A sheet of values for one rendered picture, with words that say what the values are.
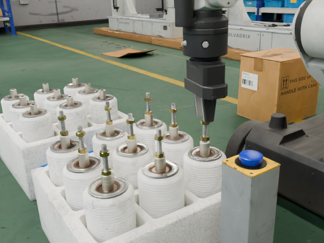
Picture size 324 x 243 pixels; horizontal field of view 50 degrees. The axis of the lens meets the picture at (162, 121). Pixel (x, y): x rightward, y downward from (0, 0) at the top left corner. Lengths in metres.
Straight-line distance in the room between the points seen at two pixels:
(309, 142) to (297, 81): 0.67
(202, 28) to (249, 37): 2.48
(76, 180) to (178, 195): 0.21
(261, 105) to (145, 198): 1.05
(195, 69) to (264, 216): 0.30
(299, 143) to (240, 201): 0.44
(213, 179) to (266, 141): 0.30
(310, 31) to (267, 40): 2.18
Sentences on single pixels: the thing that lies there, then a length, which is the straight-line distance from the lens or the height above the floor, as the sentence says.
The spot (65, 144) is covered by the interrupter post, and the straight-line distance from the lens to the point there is 0.86.
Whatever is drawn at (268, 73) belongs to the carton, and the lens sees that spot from 1.60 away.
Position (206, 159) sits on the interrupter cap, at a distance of 0.76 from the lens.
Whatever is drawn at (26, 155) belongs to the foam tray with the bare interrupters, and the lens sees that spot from 1.11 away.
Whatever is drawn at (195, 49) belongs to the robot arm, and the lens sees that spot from 0.68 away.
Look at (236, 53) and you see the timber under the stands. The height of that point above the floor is 0.06.
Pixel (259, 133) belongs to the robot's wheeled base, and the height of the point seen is 0.20.
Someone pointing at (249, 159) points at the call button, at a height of 0.33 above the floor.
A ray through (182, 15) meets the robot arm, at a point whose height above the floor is 0.55.
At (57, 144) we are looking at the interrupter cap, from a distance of 0.89.
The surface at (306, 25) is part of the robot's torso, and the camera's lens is 0.84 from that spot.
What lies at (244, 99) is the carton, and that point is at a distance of 1.73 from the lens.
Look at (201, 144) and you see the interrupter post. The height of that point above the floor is 0.28.
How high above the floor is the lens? 0.60
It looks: 21 degrees down
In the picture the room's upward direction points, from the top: 2 degrees counter-clockwise
